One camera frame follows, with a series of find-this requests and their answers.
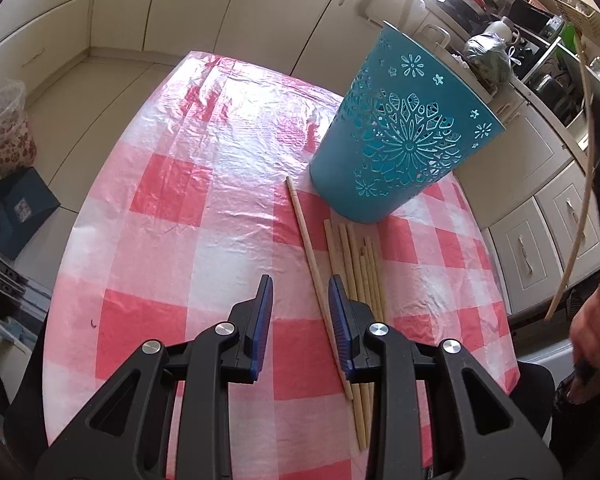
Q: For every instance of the blue perforated plastic bin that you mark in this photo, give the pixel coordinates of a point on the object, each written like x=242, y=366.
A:
x=406, y=122

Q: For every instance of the white thermos jug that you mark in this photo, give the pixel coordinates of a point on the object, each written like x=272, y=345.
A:
x=505, y=29

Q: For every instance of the tied plastic bag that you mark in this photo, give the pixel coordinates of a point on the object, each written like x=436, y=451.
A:
x=486, y=54

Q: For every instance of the white shelf rack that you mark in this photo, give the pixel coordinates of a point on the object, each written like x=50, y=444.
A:
x=578, y=41

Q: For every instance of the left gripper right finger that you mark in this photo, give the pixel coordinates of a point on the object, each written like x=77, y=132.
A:
x=437, y=412

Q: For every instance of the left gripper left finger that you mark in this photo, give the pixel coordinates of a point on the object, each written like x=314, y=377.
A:
x=123, y=431

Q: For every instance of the small clear waste bin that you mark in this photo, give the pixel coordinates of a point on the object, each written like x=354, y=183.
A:
x=17, y=147

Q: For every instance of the person's right hand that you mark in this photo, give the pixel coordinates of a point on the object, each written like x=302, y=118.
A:
x=585, y=339

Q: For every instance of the lower kitchen cabinets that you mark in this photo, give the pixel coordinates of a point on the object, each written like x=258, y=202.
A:
x=523, y=187

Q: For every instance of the red checkered tablecloth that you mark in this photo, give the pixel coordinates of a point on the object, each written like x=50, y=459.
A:
x=189, y=211

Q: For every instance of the dark blue box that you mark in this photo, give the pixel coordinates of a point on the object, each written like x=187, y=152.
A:
x=26, y=203

